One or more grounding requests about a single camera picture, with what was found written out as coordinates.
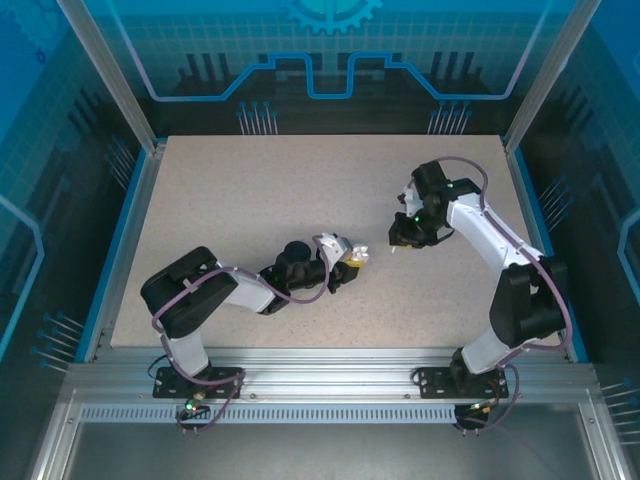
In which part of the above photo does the grey metal sheet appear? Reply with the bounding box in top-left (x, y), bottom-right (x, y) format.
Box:
top-left (64, 422), bottom-right (596, 480)

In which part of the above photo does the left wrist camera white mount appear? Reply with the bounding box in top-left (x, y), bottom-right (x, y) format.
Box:
top-left (319, 232), bottom-right (351, 262)

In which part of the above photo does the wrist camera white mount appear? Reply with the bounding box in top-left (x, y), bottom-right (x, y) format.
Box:
top-left (398, 185), bottom-right (426, 217)
top-left (319, 232), bottom-right (351, 262)

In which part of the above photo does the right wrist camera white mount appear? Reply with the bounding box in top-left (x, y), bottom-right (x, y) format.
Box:
top-left (398, 185), bottom-right (426, 217)

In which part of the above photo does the aluminium side rail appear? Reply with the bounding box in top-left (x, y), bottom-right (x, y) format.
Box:
top-left (84, 142), bottom-right (169, 361)
top-left (502, 139), bottom-right (576, 361)

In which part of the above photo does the aluminium mounting rail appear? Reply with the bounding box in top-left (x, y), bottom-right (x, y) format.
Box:
top-left (67, 347), bottom-right (599, 401)

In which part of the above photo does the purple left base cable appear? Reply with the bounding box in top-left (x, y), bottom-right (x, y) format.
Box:
top-left (175, 367), bottom-right (246, 436)

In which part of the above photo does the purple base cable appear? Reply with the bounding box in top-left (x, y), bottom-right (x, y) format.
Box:
top-left (175, 367), bottom-right (246, 436)
top-left (452, 364), bottom-right (524, 436)

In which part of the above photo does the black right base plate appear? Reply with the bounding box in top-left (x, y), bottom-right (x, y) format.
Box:
top-left (415, 367), bottom-right (509, 400)

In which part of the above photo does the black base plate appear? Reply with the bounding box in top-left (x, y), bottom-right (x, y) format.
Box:
top-left (415, 367), bottom-right (509, 400)
top-left (152, 366), bottom-right (245, 400)

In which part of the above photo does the slotted grey cable duct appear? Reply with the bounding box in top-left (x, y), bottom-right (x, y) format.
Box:
top-left (79, 405), bottom-right (459, 424)

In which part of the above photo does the aluminium frame post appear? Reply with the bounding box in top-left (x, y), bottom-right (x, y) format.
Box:
top-left (54, 0), bottom-right (169, 154)
top-left (502, 0), bottom-right (604, 154)

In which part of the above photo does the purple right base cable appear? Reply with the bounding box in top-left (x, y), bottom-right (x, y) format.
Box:
top-left (452, 364), bottom-right (524, 436)

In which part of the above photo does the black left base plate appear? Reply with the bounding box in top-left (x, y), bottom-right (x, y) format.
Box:
top-left (152, 366), bottom-right (245, 400)

